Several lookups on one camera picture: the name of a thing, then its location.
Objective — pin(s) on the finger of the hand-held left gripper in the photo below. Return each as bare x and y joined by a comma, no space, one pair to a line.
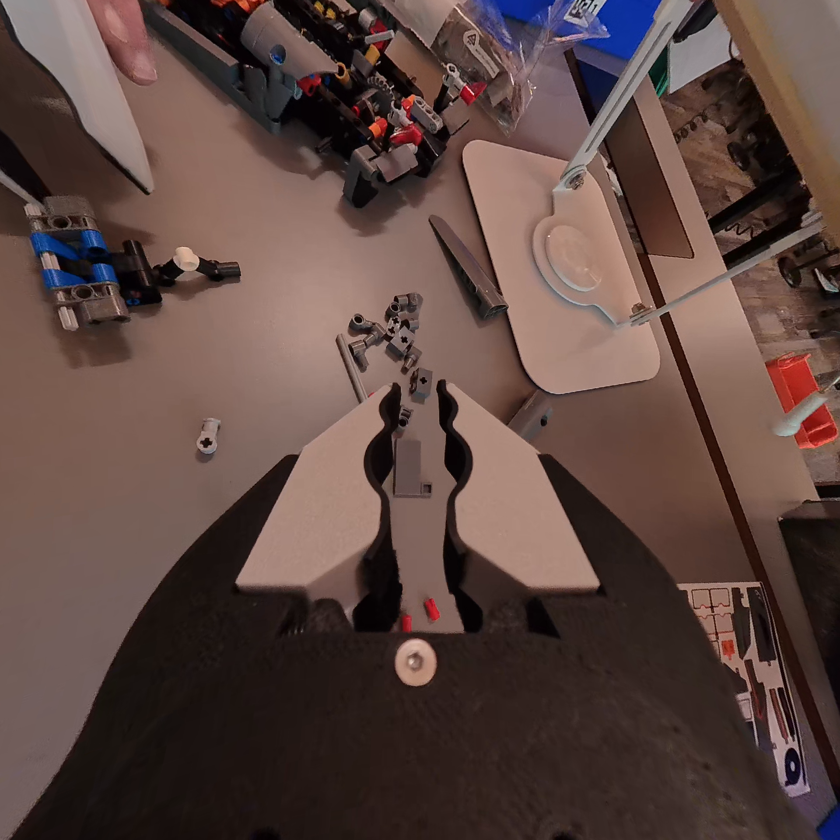
13,185
72,72

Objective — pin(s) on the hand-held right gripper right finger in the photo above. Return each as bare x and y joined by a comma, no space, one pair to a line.
518,518

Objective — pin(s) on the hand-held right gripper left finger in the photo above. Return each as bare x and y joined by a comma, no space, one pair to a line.
315,512

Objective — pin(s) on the blue and grey lego subassembly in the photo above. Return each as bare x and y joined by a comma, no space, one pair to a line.
65,253

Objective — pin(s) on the long grey lego panel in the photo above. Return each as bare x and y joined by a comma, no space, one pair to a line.
467,269

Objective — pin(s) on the partly built lego car model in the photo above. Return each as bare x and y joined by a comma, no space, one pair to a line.
341,85

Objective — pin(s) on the flat grey lego tile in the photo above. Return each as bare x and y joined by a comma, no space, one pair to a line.
410,469

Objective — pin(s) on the light grey lego axle connector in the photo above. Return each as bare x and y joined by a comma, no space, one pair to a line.
208,438

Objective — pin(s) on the light grey lego axle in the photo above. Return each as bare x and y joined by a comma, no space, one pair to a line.
352,367

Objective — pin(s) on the pile of dark grey lego connectors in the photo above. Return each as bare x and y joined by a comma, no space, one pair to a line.
398,338

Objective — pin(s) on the dark cardboard set box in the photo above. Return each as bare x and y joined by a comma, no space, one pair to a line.
814,577

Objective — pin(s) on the plastic bag of lego parts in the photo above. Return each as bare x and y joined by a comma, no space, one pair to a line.
499,72

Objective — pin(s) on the person's left hand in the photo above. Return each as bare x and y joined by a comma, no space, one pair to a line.
128,39

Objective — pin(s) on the sticker sheet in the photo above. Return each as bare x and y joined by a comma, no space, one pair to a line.
761,630

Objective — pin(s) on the red storage bin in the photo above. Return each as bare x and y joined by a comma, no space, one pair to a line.
791,387

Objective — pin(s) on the blue storage bins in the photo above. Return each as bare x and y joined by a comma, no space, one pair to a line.
620,69

